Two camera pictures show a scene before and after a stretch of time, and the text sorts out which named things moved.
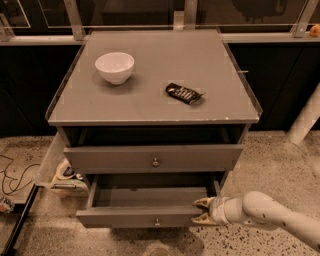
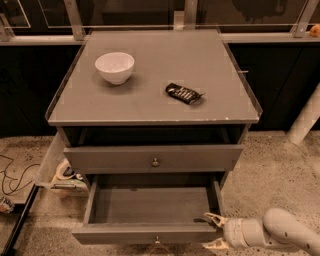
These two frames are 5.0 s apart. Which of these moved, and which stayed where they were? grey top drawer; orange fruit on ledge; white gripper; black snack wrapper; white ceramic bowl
Moved: white gripper
Stayed: grey top drawer; black snack wrapper; orange fruit on ledge; white ceramic bowl
